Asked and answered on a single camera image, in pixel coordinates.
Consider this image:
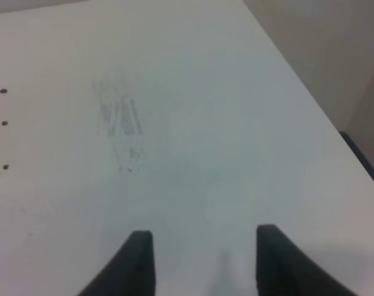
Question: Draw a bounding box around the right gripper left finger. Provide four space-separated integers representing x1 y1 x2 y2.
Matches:
79 231 157 296

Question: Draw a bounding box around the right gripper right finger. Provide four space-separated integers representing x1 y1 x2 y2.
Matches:
256 224 354 296

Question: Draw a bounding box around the dark object beside table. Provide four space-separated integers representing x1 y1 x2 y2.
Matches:
339 131 374 181

